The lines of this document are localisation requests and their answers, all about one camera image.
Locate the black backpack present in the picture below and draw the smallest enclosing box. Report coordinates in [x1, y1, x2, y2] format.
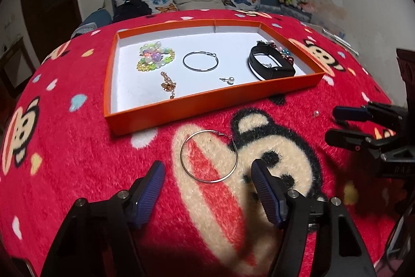
[112, 0, 152, 23]

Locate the blue sofa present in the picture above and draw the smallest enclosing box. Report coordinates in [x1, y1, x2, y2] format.
[70, 0, 313, 37]

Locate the black smart band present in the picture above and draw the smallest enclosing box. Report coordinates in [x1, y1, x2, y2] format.
[248, 44, 296, 82]

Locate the dark wooden cabinet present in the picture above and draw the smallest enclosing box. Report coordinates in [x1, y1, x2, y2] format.
[0, 37, 36, 99]

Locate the red monkey printed blanket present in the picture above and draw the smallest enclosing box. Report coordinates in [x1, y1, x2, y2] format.
[0, 9, 403, 277]

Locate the silver metal strip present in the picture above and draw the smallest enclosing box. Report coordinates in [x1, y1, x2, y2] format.
[322, 28, 360, 56]

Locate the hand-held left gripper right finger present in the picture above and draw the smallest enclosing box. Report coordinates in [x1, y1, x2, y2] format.
[250, 158, 378, 277]

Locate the orange cardboard tray box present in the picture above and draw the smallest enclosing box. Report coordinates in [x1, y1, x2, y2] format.
[104, 18, 326, 136]

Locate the multicolour charm bead bracelet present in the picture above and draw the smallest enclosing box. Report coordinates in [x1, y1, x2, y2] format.
[258, 41, 295, 65]

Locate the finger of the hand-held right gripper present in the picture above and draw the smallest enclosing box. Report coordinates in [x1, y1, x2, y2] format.
[333, 102, 406, 130]
[325, 129, 397, 161]

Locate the silver hoop earring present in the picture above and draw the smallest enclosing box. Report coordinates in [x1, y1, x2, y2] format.
[182, 51, 219, 72]
[180, 130, 239, 184]

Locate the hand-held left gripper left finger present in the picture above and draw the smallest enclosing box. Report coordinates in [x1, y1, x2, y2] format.
[40, 160, 167, 277]

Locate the purple flower bead bracelet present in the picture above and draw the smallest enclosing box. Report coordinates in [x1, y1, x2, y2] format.
[135, 48, 176, 72]

